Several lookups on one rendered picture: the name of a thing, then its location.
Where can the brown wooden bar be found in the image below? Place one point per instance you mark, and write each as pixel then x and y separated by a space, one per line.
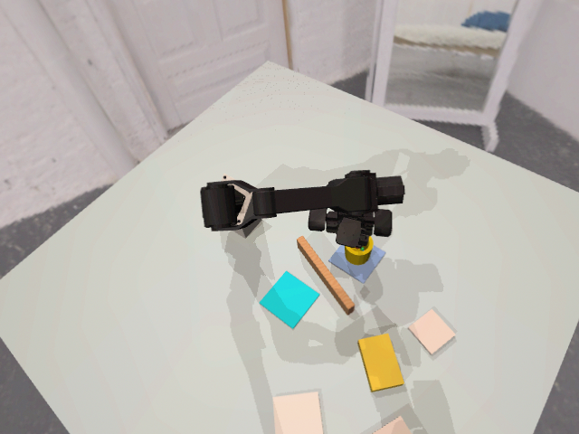
pixel 325 275

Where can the yellow cup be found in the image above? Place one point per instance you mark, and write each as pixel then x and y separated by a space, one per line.
pixel 356 256

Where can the yellow flat rectangular block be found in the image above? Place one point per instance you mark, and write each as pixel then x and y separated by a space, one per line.
pixel 379 359

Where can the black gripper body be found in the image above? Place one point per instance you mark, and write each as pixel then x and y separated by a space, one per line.
pixel 383 221

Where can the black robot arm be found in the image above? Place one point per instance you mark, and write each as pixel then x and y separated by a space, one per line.
pixel 360 192

